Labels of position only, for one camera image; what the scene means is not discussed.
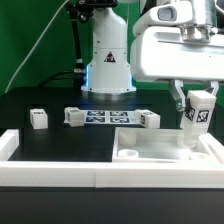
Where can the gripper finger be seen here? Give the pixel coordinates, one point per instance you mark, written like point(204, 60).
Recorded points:
point(213, 87)
point(175, 88)

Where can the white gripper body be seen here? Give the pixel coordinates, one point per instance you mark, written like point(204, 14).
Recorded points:
point(160, 54)

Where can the white square tabletop part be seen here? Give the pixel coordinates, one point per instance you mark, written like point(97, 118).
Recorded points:
point(139, 145)

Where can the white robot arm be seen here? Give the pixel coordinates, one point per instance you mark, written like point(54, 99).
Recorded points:
point(115, 29)

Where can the blue fiducial marker sheet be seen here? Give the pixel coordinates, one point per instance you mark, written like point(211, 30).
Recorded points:
point(107, 117)

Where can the white U-shaped fence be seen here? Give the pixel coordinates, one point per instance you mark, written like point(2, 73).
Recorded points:
point(108, 175)

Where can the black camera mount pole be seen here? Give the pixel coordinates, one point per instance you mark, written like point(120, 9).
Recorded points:
point(81, 11)

